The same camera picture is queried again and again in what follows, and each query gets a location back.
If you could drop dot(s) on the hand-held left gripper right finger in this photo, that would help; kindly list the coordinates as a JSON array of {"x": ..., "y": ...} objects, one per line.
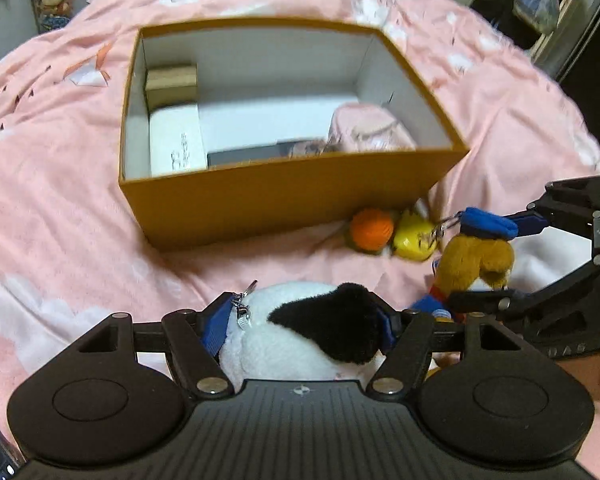
[{"x": 387, "y": 329}]

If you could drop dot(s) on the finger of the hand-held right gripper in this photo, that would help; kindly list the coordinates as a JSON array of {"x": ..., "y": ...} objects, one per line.
[
  {"x": 490, "y": 304},
  {"x": 530, "y": 221}
]

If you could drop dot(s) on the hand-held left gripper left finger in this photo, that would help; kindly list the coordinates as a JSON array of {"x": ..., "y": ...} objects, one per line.
[{"x": 215, "y": 326}]

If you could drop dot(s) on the brown plush dog blue hat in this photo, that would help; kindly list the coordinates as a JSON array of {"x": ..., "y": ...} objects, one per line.
[{"x": 472, "y": 260}]

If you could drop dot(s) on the white plush toy black ear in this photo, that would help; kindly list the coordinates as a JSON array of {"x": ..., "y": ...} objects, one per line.
[{"x": 280, "y": 340}]

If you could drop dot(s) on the orange cardboard box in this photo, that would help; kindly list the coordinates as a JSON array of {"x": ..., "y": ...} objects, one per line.
[{"x": 280, "y": 200}]

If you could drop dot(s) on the yellow toy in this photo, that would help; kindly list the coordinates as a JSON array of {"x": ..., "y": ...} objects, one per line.
[{"x": 412, "y": 240}]

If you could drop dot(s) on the orange round plush toy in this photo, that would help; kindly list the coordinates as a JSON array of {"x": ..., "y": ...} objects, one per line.
[{"x": 372, "y": 227}]

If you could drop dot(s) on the pink pouch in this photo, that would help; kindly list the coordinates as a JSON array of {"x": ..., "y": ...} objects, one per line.
[{"x": 365, "y": 127}]

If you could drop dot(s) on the long white box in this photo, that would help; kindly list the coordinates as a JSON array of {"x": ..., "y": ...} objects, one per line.
[{"x": 172, "y": 135}]

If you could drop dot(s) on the pink printed bedding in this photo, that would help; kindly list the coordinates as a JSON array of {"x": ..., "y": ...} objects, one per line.
[{"x": 55, "y": 185}]

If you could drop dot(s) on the clear plastic bag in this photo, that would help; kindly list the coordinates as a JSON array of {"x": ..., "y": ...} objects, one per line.
[{"x": 535, "y": 7}]

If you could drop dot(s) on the small gold box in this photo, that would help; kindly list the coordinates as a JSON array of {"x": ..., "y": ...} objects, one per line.
[{"x": 172, "y": 85}]

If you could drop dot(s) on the beige plush bear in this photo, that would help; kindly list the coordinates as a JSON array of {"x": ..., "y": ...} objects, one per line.
[{"x": 56, "y": 0}]

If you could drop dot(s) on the metal door frame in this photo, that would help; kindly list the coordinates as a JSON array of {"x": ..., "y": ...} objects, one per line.
[{"x": 585, "y": 25}]

